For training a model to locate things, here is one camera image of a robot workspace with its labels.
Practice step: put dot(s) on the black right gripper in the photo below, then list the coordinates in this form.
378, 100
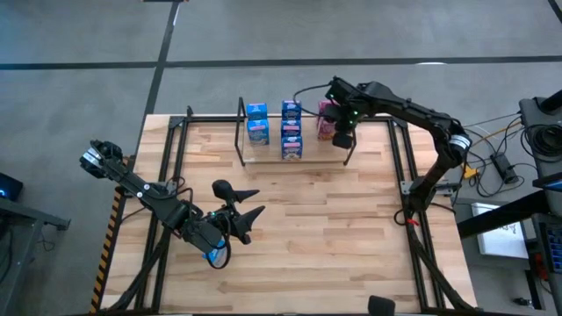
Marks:
351, 103

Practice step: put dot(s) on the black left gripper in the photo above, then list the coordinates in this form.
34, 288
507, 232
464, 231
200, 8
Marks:
206, 232

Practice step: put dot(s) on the magenta Raisin Bran box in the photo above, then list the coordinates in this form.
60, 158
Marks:
326, 129
324, 107

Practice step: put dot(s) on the light blue Rice Krispies box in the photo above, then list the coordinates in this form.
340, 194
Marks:
215, 256
257, 110
258, 131

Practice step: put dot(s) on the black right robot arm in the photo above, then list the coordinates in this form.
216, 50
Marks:
412, 112

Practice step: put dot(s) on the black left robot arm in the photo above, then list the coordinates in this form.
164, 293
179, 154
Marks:
140, 191

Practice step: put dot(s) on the red zip tie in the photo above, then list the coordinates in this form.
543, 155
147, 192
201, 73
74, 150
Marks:
411, 222

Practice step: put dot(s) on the yellow black hazard tape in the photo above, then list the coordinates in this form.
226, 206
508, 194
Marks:
106, 250

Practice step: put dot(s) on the black power adapter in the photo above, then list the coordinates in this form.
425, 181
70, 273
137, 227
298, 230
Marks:
505, 169

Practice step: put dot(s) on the grey equipment cart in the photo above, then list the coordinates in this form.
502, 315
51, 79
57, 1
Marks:
529, 115

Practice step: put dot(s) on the black metal beam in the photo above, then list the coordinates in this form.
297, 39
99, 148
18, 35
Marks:
500, 216

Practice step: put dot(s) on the white board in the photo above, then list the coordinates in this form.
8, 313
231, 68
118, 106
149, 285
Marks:
500, 243

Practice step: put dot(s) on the grey metal table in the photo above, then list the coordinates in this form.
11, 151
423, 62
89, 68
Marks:
35, 213

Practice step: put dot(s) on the dark screen blue glow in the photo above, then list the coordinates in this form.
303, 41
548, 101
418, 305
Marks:
551, 184

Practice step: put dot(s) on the black monitor blue light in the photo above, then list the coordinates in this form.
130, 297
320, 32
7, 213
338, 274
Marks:
9, 186

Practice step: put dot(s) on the black keyboard blue keys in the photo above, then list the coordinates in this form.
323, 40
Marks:
556, 246

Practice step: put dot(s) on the small black object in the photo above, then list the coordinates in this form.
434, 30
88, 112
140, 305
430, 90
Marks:
522, 302

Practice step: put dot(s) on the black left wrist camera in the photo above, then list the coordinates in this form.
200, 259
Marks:
223, 189

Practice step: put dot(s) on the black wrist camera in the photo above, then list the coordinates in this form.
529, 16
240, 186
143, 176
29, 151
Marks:
223, 189
342, 140

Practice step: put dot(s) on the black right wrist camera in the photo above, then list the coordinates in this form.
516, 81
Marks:
342, 140

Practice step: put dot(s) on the silver metal bracket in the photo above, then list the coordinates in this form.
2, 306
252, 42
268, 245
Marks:
172, 186
406, 188

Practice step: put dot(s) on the black aluminium table frame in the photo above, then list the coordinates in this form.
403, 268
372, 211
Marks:
160, 281

